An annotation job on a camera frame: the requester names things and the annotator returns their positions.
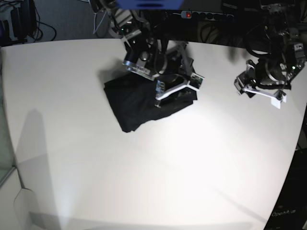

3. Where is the black power adapter box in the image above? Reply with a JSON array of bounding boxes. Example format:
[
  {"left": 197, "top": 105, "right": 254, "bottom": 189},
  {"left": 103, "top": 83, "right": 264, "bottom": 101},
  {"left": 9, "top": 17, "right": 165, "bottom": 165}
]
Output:
[{"left": 11, "top": 0, "right": 37, "bottom": 39}]

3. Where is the black OpenArm labelled case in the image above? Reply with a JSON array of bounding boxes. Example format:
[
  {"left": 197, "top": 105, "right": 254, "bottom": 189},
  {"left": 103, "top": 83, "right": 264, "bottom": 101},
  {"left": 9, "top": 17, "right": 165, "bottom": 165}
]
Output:
[{"left": 264, "top": 149, "right": 307, "bottom": 230}]

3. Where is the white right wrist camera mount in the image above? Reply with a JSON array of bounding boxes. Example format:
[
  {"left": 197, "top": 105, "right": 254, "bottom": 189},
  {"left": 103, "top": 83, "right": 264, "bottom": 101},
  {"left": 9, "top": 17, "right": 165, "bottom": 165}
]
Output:
[{"left": 189, "top": 73, "right": 205, "bottom": 91}]

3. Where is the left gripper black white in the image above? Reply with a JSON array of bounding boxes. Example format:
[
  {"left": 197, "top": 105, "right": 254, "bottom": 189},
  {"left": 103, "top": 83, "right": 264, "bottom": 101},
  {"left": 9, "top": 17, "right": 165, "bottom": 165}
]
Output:
[{"left": 234, "top": 59, "right": 292, "bottom": 99}]

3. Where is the dark navy long-sleeve T-shirt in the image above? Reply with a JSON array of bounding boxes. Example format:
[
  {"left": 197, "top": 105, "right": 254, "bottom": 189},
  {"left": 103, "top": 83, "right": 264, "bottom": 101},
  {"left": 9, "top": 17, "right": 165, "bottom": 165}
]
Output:
[{"left": 98, "top": 58, "right": 197, "bottom": 133}]

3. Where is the black power strip red switch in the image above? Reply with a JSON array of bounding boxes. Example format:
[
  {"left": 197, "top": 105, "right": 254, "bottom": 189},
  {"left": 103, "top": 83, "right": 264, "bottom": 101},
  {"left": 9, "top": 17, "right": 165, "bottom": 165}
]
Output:
[{"left": 179, "top": 11, "right": 235, "bottom": 22}]

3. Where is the blue plastic bin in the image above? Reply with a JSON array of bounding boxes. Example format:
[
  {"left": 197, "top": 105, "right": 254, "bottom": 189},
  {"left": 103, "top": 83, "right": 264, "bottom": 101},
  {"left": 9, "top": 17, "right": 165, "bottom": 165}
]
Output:
[{"left": 116, "top": 0, "right": 184, "bottom": 10}]

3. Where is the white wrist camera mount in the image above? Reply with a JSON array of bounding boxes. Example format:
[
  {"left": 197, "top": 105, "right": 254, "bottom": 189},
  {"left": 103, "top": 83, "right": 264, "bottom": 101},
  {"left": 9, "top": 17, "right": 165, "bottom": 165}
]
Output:
[
  {"left": 189, "top": 73, "right": 205, "bottom": 91},
  {"left": 271, "top": 95, "right": 287, "bottom": 109}
]

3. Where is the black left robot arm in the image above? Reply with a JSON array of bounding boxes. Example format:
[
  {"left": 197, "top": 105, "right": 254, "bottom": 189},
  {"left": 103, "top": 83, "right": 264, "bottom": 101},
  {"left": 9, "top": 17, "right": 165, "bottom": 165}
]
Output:
[{"left": 234, "top": 0, "right": 307, "bottom": 102}]

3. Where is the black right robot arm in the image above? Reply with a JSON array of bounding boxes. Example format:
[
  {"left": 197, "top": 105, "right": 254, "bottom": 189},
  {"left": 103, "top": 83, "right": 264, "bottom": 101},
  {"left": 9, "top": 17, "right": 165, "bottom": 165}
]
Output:
[{"left": 89, "top": 0, "right": 204, "bottom": 106}]

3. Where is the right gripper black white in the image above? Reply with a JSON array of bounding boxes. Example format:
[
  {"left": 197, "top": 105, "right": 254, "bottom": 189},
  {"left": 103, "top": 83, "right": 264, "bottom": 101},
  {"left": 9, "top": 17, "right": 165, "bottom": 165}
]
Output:
[{"left": 153, "top": 42, "right": 198, "bottom": 107}]

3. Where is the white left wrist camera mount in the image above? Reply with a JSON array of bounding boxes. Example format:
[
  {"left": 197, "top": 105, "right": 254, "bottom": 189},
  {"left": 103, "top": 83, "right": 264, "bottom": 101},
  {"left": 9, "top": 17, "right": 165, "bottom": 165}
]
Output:
[{"left": 271, "top": 95, "right": 287, "bottom": 109}]

